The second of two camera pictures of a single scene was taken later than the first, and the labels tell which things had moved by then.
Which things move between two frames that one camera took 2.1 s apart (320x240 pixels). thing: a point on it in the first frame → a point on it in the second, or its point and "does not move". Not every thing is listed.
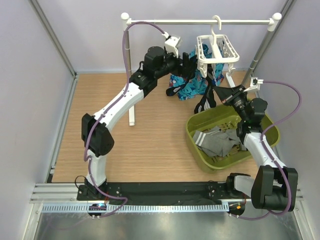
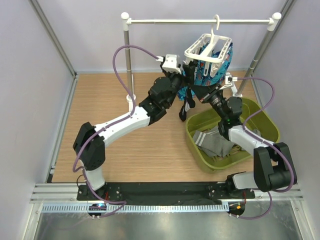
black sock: x=209 y=99 → x=189 y=103
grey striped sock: x=217 y=142 does not move
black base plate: x=208 y=191 does not move
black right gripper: x=227 y=95 → x=203 y=93
